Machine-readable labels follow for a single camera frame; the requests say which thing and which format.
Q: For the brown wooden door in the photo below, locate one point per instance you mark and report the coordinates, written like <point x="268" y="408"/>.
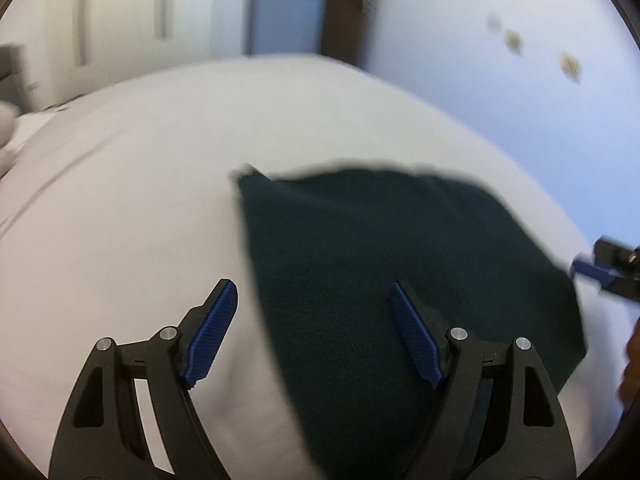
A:
<point x="345" y="30"/>

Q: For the beige wall socket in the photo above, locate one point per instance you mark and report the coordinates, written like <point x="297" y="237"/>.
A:
<point x="571" y="67"/>

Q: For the beige wall switch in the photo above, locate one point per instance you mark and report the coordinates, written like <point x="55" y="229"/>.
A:
<point x="514" y="42"/>

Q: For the white bed mattress sheet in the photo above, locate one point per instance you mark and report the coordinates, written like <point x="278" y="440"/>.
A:
<point x="120" y="214"/>

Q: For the dark green knit sweater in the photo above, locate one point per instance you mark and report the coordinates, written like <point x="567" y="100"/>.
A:
<point x="326" y="250"/>

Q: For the person's right hand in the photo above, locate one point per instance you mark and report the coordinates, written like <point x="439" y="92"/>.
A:
<point x="629" y="388"/>

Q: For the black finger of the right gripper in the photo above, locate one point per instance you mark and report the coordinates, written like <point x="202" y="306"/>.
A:
<point x="603" y="275"/>

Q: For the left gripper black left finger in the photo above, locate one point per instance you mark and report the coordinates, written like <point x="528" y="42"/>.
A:
<point x="130" y="413"/>

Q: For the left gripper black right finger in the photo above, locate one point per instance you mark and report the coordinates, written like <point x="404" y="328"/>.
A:
<point x="495" y="413"/>

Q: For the beige folded duvet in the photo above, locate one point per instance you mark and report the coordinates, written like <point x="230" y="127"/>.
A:
<point x="8" y="122"/>

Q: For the white wardrobe with handles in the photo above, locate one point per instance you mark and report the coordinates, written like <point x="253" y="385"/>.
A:
<point x="75" y="47"/>

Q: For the grey upholstered headboard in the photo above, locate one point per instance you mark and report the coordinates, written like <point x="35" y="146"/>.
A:
<point x="13" y="85"/>

